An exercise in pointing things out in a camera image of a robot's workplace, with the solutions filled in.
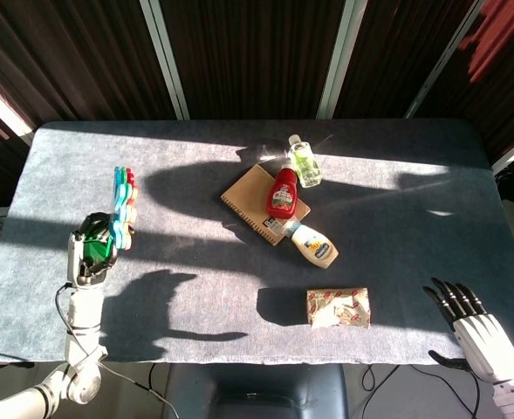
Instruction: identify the white mayonnaise bottle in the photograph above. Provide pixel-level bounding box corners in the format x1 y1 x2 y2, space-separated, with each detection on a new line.
284 219 339 270

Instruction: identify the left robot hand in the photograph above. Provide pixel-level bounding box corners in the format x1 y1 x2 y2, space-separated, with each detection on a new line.
66 212 120 289

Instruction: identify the dark pleated curtain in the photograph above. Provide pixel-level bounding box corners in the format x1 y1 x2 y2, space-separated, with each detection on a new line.
0 0 514 210

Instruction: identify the red patterned tissue pack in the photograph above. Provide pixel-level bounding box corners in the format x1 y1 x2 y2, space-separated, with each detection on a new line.
305 286 372 329

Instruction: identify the dark robot base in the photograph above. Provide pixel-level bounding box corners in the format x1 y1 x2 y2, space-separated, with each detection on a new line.
163 363 350 419

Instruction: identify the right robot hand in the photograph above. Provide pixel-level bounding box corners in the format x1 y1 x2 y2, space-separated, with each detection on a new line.
421 277 514 385

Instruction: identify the black floor cable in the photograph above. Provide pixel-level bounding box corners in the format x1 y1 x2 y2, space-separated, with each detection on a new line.
360 364 402 419
408 364 481 419

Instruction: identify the clear bottle green liquid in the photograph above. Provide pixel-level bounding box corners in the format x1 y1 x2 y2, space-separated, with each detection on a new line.
287 134 324 189

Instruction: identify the red ketchup bottle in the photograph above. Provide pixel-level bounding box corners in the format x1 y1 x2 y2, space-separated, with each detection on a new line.
265 157 300 219

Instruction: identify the brown spiral notebook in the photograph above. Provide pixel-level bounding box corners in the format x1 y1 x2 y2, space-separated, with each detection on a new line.
220 164 312 247

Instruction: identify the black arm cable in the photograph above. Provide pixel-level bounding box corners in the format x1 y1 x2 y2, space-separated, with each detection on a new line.
54 282 180 419

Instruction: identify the blue-grey tablecloth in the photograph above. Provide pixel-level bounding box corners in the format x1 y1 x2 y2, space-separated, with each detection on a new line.
0 120 514 366

